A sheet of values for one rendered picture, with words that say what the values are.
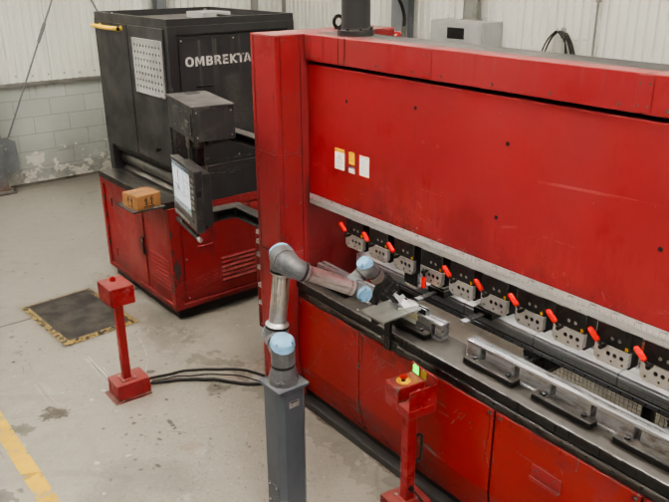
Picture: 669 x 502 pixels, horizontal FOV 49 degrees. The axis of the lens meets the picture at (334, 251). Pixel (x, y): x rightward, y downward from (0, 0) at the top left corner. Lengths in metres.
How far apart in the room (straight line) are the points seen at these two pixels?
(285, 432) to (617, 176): 1.92
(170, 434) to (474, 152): 2.54
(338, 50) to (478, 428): 2.00
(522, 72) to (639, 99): 0.51
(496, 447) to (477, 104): 1.55
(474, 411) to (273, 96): 1.96
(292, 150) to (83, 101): 6.45
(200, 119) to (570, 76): 2.01
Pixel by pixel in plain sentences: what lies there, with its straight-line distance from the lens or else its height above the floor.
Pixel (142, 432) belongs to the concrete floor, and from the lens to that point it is 4.75.
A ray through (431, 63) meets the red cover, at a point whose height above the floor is 2.24.
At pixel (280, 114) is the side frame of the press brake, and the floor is 1.88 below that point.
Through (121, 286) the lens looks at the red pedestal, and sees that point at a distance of 4.74.
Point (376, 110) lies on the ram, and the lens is 3.74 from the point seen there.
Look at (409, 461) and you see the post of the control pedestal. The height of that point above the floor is 0.36.
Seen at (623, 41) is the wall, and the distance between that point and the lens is 7.89.
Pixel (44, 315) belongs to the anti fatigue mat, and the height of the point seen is 0.02.
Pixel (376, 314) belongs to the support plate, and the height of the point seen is 1.00.
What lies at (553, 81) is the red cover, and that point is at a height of 2.23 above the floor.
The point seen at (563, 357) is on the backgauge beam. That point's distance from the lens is 3.62.
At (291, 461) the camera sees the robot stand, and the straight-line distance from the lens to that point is 3.78.
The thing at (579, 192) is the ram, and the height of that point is 1.83.
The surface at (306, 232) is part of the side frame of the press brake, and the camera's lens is 4.39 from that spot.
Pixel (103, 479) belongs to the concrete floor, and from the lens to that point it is 4.45.
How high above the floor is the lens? 2.65
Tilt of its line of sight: 21 degrees down
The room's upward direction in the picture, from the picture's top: straight up
